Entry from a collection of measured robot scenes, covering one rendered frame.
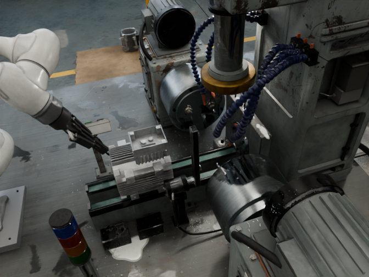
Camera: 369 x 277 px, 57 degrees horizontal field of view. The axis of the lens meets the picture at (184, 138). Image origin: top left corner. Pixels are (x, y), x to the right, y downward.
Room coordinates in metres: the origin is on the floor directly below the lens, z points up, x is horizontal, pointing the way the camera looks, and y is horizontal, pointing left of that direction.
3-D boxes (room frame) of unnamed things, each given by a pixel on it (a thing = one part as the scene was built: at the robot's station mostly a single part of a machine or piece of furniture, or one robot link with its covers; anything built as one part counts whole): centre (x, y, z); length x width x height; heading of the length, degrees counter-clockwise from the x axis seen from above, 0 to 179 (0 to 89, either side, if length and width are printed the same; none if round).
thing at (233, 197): (0.62, -0.20, 1.04); 0.41 x 0.25 x 0.25; 14
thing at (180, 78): (1.29, -0.03, 1.04); 0.37 x 0.25 x 0.25; 14
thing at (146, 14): (1.55, 0.07, 1.16); 0.33 x 0.26 x 0.42; 14
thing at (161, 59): (1.52, 0.03, 0.99); 0.35 x 0.31 x 0.37; 14
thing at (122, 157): (0.87, 0.17, 1.01); 0.20 x 0.19 x 0.19; 103
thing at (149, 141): (0.88, 0.13, 1.11); 0.12 x 0.11 x 0.07; 103
